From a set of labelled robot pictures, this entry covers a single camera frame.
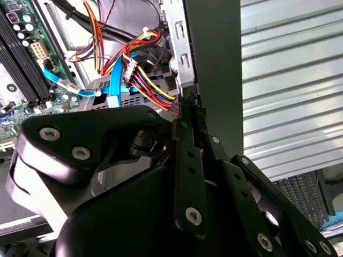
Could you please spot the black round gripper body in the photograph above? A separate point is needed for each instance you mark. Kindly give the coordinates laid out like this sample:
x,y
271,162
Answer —
x,y
128,214

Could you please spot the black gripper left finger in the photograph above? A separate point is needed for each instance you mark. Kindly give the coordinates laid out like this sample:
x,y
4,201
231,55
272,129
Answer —
x,y
93,128

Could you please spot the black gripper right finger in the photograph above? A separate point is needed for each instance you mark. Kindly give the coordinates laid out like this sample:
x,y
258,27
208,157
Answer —
x,y
246,187

